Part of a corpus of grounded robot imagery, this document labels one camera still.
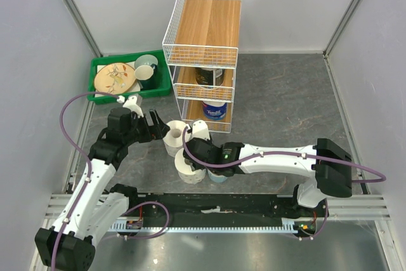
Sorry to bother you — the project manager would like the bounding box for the white floral towel roll front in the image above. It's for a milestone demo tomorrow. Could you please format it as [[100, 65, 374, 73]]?
[[174, 149, 207, 185]]

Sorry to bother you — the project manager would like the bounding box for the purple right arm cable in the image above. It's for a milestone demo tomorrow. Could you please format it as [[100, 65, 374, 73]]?
[[181, 126, 387, 242]]

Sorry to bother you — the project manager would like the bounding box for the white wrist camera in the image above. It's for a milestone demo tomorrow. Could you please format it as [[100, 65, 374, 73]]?
[[122, 94, 144, 117], [187, 119, 211, 141]]

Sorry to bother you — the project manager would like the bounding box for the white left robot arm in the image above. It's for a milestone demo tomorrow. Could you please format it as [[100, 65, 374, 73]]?
[[34, 107, 170, 270]]

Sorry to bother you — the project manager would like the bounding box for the white floral towel roll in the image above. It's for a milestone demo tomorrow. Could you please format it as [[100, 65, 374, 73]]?
[[163, 120, 187, 157], [174, 149, 207, 185]]

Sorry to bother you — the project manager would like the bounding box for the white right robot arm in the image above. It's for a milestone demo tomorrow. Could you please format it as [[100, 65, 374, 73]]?
[[183, 138, 352, 216]]

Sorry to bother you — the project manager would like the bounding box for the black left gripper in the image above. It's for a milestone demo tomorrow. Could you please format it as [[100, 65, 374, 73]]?
[[123, 109, 169, 145]]

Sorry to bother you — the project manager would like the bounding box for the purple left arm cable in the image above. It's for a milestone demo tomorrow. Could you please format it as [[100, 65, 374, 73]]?
[[51, 91, 124, 271]]

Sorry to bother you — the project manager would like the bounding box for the green plastic bin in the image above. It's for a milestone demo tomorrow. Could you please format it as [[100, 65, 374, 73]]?
[[88, 50, 171, 105]]

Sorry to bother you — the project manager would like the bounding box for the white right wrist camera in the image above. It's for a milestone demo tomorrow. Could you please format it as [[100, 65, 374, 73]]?
[[187, 119, 211, 141]]

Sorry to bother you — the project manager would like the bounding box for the black towel roll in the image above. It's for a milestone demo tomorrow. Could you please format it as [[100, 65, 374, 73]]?
[[195, 67, 225, 88]]

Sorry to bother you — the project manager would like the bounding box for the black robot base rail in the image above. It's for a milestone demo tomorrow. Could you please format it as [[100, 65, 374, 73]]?
[[110, 183, 326, 229]]

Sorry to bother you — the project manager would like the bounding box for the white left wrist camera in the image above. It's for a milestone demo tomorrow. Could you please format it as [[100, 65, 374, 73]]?
[[122, 94, 144, 117]]

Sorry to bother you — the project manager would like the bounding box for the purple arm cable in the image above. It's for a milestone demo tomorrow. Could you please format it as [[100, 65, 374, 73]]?
[[181, 126, 387, 242], [51, 91, 124, 271]]

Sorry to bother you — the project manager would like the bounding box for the light blue cup on table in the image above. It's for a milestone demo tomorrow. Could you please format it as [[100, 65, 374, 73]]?
[[207, 170, 228, 183]]

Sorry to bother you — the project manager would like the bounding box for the floral ceramic plate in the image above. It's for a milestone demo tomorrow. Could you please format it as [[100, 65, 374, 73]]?
[[94, 63, 136, 95]]

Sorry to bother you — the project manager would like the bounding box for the white floral towel roll back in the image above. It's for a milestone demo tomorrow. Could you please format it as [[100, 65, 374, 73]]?
[[163, 120, 187, 157]]

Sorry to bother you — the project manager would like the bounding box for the teal ceramic mug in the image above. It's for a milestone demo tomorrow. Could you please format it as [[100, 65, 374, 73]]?
[[134, 55, 159, 90]]

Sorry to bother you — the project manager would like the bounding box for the white wire three-tier shelf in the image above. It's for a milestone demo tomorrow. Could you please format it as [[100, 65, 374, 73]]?
[[162, 0, 242, 133]]

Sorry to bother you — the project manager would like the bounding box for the cream interior mug in bin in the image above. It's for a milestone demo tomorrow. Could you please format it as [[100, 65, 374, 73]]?
[[134, 65, 155, 81]]

